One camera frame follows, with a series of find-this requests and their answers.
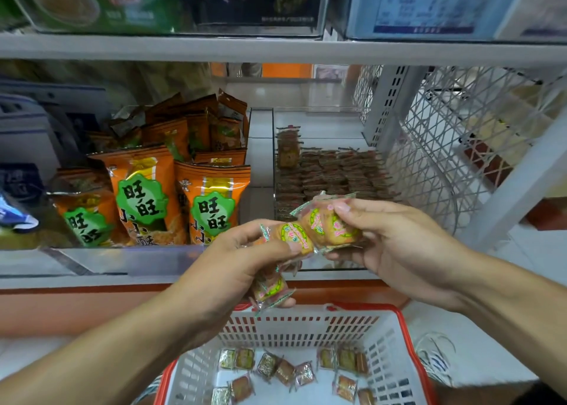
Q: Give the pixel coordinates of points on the person's left hand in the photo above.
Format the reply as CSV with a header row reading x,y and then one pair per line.
x,y
221,281

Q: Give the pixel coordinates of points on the person's right hand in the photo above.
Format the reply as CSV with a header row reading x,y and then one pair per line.
x,y
407,250

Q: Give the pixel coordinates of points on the bundle of snack packets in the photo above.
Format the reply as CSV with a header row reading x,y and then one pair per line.
x,y
323,223
268,287

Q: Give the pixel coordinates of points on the white basket with red rim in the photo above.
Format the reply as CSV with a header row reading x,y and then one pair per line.
x,y
399,338

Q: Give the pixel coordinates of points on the row of small snack packets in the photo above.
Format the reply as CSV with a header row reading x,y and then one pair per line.
x,y
337,170

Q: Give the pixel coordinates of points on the pile of small snack packets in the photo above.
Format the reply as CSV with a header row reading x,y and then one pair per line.
x,y
292,374

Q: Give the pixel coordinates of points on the white metal shelf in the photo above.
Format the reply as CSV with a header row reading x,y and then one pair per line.
x,y
266,47

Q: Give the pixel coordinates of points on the person's left forearm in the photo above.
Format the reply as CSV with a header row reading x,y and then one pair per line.
x,y
80,365

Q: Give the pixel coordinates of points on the clear plastic shelf front guard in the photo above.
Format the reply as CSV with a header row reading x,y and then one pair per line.
x,y
115,258

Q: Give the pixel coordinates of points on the person's right shoe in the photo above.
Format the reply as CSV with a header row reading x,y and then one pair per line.
x,y
436,358

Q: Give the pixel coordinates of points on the orange shelf base panel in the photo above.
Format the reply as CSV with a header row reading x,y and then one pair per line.
x,y
71,307

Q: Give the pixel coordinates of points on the group of orange snack bags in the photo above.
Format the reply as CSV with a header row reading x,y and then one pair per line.
x,y
151,192

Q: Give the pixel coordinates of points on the white perforated side panel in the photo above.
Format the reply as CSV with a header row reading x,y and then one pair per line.
x,y
461,143

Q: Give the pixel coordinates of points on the blue white snack bag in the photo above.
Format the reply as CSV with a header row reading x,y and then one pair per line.
x,y
16,214

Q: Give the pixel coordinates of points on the blue product box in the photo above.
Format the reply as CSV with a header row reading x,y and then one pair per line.
x,y
434,6

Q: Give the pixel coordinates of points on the black product box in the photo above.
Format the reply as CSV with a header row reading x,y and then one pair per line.
x,y
261,0

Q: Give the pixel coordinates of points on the green white product box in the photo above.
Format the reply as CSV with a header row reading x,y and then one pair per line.
x,y
97,1

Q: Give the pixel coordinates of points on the dark green product bag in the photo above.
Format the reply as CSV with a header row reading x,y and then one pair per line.
x,y
9,6

